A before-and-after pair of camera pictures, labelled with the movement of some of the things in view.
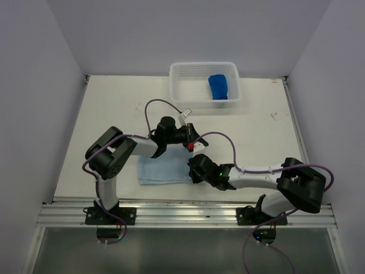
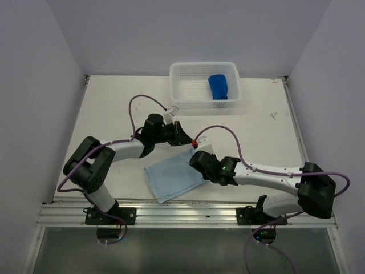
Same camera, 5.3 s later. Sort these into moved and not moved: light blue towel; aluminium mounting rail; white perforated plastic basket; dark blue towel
Moved: light blue towel
Not moved: aluminium mounting rail; white perforated plastic basket; dark blue towel
